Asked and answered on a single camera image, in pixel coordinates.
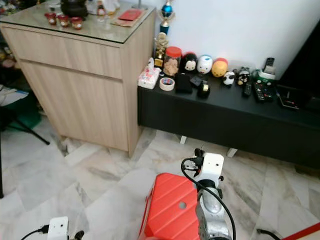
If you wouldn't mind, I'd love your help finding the black low tv bench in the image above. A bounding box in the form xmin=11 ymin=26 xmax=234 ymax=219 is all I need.
xmin=137 ymin=75 xmax=320 ymax=168

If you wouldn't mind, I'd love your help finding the red plastic stool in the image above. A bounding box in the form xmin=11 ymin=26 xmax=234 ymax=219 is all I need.
xmin=139 ymin=172 xmax=206 ymax=240

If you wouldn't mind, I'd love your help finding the black tape dispenser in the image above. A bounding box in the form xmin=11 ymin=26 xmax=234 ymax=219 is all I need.
xmin=197 ymin=81 xmax=212 ymax=99

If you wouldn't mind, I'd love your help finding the black rectangular box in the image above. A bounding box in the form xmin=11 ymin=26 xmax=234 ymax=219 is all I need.
xmin=175 ymin=73 xmax=193 ymax=94

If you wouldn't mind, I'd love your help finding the small black pouch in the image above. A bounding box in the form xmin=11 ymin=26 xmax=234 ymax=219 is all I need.
xmin=190 ymin=75 xmax=204 ymax=88

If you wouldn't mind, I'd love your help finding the white tape roll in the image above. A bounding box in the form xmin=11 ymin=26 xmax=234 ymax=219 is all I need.
xmin=159 ymin=77 xmax=176 ymax=92

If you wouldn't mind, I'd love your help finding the small panda figure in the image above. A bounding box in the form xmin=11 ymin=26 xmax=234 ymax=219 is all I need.
xmin=223 ymin=71 xmax=237 ymax=86

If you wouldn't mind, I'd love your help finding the wide black remote control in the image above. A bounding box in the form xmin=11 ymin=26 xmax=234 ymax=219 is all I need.
xmin=253 ymin=81 xmax=274 ymax=103

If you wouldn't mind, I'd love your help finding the orange yellow round plush toy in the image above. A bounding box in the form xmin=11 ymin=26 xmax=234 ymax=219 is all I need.
xmin=211 ymin=58 xmax=229 ymax=78

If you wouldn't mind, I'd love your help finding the white round plush toy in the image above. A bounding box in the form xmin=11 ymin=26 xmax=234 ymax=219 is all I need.
xmin=197 ymin=55 xmax=214 ymax=76

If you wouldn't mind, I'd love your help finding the small black dog figure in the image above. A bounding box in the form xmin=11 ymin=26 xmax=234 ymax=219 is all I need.
xmin=236 ymin=67 xmax=252 ymax=86

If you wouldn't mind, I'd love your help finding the black round plush toy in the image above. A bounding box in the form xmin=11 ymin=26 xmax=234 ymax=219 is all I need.
xmin=181 ymin=51 xmax=199 ymax=75

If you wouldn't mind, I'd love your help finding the pink white tissue pack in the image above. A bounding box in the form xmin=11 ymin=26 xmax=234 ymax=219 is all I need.
xmin=138 ymin=57 xmax=162 ymax=90

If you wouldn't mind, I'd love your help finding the clear jar with red lid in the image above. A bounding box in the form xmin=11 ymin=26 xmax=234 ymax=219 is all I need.
xmin=164 ymin=46 xmax=183 ymax=77

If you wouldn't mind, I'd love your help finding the green white phone base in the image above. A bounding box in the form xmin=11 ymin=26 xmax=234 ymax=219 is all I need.
xmin=254 ymin=69 xmax=277 ymax=84

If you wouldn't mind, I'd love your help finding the black flat tray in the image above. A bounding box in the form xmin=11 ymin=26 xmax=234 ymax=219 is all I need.
xmin=276 ymin=86 xmax=306 ymax=111

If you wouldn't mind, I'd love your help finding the small gold trophy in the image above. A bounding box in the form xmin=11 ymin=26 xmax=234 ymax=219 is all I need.
xmin=154 ymin=32 xmax=169 ymax=68

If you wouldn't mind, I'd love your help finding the green bin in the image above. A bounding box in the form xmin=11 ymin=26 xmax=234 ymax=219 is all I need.
xmin=24 ymin=105 xmax=44 ymax=131

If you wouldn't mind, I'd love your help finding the light wooden cabinet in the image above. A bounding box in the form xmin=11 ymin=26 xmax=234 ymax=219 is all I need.
xmin=0 ymin=2 xmax=156 ymax=157

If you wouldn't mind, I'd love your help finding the black television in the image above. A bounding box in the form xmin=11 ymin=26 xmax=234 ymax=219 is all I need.
xmin=278 ymin=47 xmax=320 ymax=113

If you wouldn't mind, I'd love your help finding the trophy with blue ball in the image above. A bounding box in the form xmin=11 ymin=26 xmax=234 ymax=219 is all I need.
xmin=159 ymin=0 xmax=176 ymax=36

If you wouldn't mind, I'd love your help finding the red packet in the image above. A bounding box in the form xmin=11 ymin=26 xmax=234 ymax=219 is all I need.
xmin=119 ymin=9 xmax=144 ymax=22

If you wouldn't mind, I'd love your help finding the small bottle with red label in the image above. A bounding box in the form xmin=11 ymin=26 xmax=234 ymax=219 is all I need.
xmin=97 ymin=1 xmax=107 ymax=23

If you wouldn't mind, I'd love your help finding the small red cup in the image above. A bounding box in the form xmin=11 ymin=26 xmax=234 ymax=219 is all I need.
xmin=45 ymin=12 xmax=57 ymax=26
xmin=71 ymin=17 xmax=84 ymax=30
xmin=58 ymin=15 xmax=70 ymax=28

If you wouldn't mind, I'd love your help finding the black round pot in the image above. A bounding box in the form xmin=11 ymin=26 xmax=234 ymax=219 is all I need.
xmin=61 ymin=0 xmax=90 ymax=19

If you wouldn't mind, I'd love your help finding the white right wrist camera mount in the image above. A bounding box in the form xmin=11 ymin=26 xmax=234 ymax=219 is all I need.
xmin=195 ymin=152 xmax=225 ymax=182

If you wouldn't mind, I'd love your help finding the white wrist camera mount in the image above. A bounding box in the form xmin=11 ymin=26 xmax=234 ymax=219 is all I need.
xmin=195 ymin=152 xmax=225 ymax=182
xmin=47 ymin=216 xmax=70 ymax=240

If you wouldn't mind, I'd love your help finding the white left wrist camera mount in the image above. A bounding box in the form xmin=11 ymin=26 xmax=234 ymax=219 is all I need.
xmin=47 ymin=216 xmax=70 ymax=240

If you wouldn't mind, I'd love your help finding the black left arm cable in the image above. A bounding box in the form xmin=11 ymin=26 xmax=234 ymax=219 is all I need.
xmin=21 ymin=225 xmax=50 ymax=240

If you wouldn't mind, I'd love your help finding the black floor cable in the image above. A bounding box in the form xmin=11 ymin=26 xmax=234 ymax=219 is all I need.
xmin=256 ymin=228 xmax=281 ymax=240

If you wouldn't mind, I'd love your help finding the black cordless phone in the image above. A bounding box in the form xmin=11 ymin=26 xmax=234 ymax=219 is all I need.
xmin=263 ymin=57 xmax=276 ymax=75

